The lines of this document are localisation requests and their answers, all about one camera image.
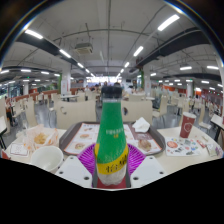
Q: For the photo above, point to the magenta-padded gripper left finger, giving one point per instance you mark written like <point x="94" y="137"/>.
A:
<point x="71" y="170"/>

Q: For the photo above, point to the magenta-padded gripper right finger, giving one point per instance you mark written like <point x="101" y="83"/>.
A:
<point x="150" y="170"/>

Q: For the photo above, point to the green-labelled clear drink bottle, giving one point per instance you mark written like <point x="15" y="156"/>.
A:
<point x="111" y="140"/>

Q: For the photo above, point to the white polka-dot mug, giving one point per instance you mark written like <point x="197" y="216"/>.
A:
<point x="46" y="158"/>

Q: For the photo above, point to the dark brown food tray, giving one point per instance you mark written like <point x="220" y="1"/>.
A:
<point x="66" y="136"/>

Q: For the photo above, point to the printed paper tray liner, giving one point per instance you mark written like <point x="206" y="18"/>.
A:
<point x="83" y="136"/>

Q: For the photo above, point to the colourful printed leaflet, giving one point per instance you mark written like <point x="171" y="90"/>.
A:
<point x="180" y="147"/>

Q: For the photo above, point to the crumpled white napkin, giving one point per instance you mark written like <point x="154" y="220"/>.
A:
<point x="141" y="125"/>

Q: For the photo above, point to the white printed card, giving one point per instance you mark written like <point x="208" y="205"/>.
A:
<point x="18" y="149"/>

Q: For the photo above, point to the group of beige chairs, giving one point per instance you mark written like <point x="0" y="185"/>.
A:
<point x="76" y="113"/>

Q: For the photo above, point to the small red sachet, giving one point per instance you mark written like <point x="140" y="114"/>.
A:
<point x="201" y="143"/>

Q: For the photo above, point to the red paper cup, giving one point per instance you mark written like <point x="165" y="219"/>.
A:
<point x="187" y="126"/>

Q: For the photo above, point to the clear plastic packet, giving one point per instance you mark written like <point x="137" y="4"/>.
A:
<point x="213" y="150"/>

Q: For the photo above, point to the small red box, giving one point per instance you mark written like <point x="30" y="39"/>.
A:
<point x="4" y="155"/>

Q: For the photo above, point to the white side table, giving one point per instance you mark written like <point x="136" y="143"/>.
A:
<point x="2" y="126"/>
<point x="217" y="120"/>

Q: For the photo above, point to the ceiling air conditioner unit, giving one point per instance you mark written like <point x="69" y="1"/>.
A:
<point x="83" y="48"/>

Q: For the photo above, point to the group of ceiling lights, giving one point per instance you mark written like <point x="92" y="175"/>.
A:
<point x="168" y="21"/>

